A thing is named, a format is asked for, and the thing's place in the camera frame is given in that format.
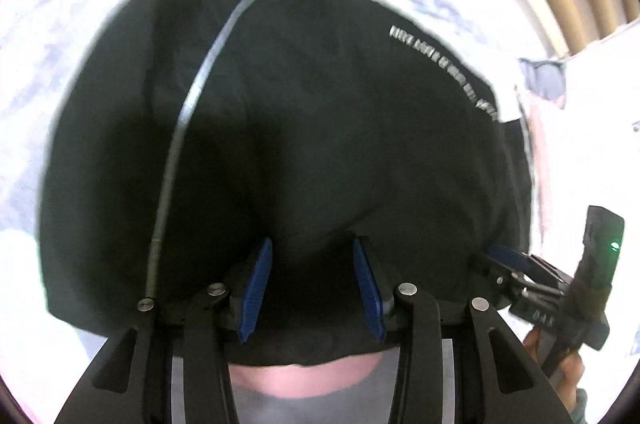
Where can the grey pillow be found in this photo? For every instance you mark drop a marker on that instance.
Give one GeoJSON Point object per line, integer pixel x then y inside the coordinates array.
{"type": "Point", "coordinates": [545, 78]}

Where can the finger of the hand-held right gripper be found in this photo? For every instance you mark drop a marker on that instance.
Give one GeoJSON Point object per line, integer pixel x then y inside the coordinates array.
{"type": "Point", "coordinates": [506, 256]}

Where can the person's right hand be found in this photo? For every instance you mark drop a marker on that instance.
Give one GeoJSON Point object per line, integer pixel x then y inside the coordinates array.
{"type": "Point", "coordinates": [567, 374]}

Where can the pink printed pillow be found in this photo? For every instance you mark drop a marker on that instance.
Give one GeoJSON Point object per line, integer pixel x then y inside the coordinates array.
{"type": "Point", "coordinates": [555, 163]}

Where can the black hooded jacket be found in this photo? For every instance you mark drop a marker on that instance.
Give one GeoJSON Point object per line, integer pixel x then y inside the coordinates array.
{"type": "Point", "coordinates": [300, 143]}

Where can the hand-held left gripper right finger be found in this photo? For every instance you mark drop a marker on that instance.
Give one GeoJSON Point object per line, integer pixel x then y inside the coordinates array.
{"type": "Point", "coordinates": [370, 290]}

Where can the grey floral blanket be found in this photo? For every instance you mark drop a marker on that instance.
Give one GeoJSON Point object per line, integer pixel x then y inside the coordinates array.
{"type": "Point", "coordinates": [50, 13]}

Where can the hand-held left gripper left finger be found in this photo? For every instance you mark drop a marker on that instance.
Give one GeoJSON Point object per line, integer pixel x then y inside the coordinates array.
{"type": "Point", "coordinates": [255, 289]}

